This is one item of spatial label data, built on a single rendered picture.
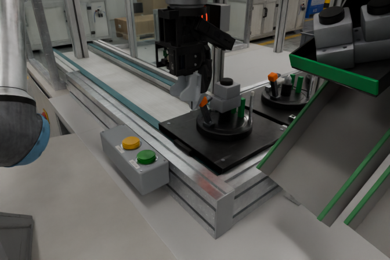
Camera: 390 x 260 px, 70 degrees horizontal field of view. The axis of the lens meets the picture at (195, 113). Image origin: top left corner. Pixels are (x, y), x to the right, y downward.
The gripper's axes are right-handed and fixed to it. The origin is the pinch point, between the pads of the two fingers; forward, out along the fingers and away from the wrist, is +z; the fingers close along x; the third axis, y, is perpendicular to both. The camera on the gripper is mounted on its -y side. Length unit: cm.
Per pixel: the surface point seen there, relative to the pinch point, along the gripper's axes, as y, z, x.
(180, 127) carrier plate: -0.4, 9.2, -6.7
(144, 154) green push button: 12.5, 9.0, -1.7
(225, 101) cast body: -7.1, 0.8, 2.0
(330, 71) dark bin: -0.6, -14.0, 26.9
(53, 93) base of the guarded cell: 14, 20, -79
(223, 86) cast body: -7.5, -2.3, 0.8
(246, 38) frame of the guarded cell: -110, 13, -82
